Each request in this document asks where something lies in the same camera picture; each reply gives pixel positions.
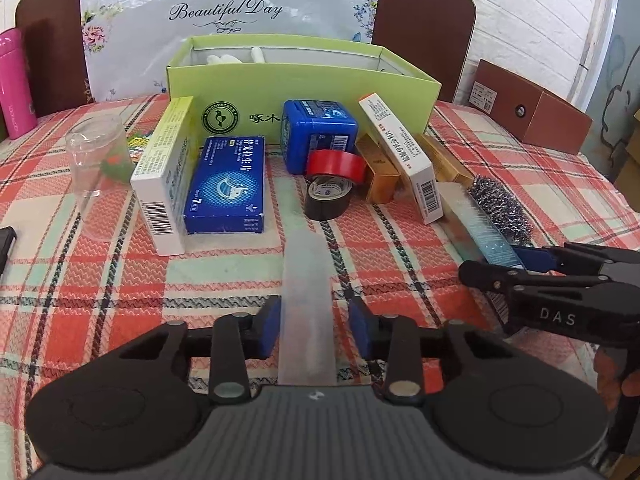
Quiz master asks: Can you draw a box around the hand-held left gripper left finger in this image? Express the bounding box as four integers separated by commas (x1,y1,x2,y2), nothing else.
100,296,282,406

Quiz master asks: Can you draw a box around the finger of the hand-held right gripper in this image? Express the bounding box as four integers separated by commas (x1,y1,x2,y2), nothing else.
510,241,640,277
459,259,604,297

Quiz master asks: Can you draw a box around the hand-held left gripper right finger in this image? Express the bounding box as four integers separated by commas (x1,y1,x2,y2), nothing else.
348,297,536,406

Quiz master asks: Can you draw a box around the translucent plastic strip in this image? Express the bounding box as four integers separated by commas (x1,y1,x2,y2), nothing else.
279,225,337,387

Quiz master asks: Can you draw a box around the long teal box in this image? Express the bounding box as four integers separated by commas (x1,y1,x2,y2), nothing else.
436,182,526,268

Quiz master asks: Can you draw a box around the light green cardboard box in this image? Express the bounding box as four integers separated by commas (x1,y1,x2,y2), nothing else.
166,36,442,147

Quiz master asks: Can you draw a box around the clear plastic cup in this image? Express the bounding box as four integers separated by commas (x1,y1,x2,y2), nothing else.
65,114,133,240

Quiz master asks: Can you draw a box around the steel wool scrubber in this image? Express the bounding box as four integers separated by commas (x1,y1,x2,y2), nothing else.
467,175,533,252

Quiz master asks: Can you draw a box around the small gold box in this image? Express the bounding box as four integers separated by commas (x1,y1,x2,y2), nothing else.
355,132,402,204
415,132,475,186

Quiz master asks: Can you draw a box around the black tape roll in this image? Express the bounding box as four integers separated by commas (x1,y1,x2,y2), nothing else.
305,174,353,221

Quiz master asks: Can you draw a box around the plain cardboard carton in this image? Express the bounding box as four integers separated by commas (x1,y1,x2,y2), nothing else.
612,110,640,201

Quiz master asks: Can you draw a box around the brown cardboard box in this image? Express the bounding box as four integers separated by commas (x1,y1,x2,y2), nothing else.
472,58,594,156

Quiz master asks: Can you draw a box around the white orange medicine box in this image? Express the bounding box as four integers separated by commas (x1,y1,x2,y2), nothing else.
358,92,445,225

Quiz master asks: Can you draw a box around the blue medicine box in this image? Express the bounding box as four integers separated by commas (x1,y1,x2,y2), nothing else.
183,136,266,235

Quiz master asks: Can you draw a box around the red tape roll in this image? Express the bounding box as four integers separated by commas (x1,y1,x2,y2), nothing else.
306,150,368,183

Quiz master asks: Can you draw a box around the plaid tablecloth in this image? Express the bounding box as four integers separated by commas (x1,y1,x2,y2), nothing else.
0,92,640,480

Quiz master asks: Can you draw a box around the white yellow medicine box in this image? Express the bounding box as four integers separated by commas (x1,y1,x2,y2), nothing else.
130,96,198,256

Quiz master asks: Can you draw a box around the blue plastic container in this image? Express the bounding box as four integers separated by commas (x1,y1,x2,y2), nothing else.
281,99,360,175

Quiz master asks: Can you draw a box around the small green printed box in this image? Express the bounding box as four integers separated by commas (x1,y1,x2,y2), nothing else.
102,127,152,183

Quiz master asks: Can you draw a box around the brown wooden headboard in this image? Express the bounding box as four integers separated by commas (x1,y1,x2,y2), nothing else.
15,0,481,116

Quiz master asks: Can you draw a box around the black phone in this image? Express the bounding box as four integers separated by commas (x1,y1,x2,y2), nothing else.
0,226,18,273

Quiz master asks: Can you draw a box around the floral printed sheet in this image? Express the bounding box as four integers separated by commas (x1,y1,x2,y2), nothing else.
80,0,383,103

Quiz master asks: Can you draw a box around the pink thermos bottle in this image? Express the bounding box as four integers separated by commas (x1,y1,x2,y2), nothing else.
0,28,38,138

